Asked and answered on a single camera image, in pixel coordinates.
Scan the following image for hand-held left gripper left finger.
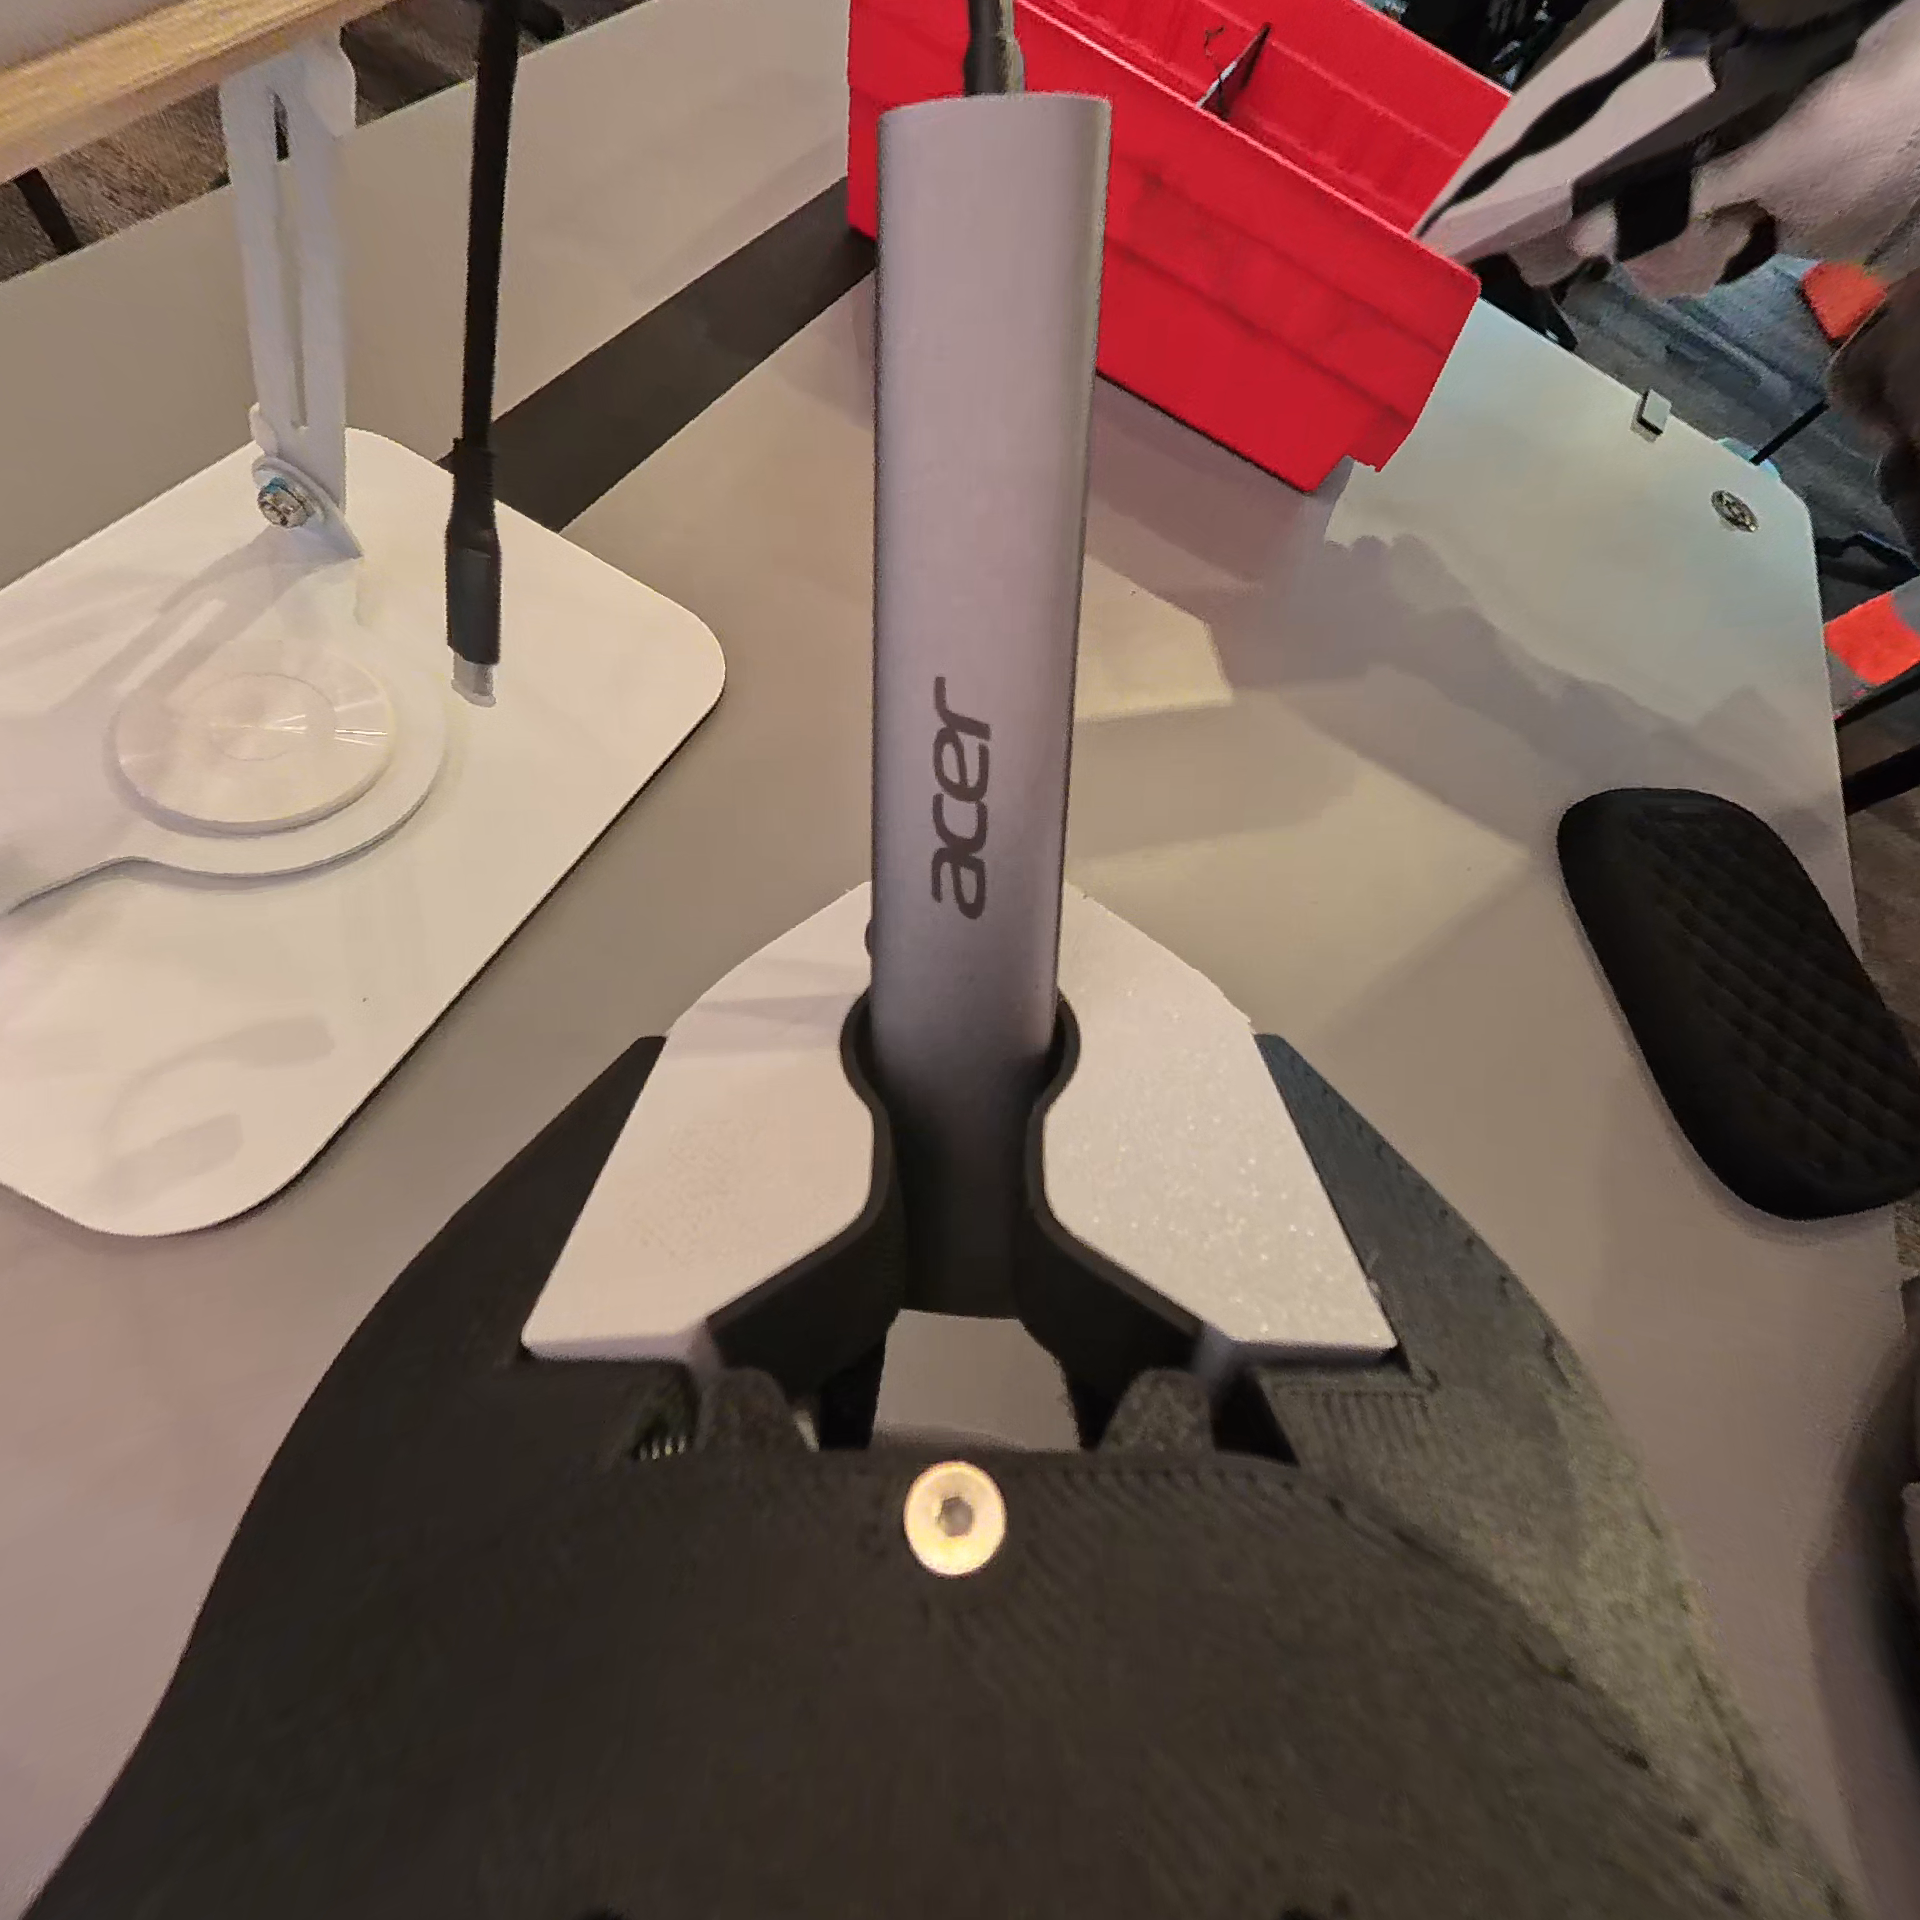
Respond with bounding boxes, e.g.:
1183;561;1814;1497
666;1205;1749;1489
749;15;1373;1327
526;901;904;1352

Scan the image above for person's right hand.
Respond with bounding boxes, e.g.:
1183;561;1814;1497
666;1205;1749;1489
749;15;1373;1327
1645;47;1920;305

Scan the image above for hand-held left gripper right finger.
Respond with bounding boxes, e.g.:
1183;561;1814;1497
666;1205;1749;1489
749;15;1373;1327
1036;884;1399;1356

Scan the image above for grey usb hub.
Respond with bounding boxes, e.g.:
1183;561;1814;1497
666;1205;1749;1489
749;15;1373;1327
445;0;1118;1322

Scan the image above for red plastic bin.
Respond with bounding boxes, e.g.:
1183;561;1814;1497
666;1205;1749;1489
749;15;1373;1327
848;0;1510;488

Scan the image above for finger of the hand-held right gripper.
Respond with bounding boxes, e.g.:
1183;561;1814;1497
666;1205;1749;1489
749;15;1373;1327
1428;0;1727;263

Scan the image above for dark cloth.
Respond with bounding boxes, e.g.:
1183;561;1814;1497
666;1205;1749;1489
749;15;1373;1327
1561;787;1920;1219

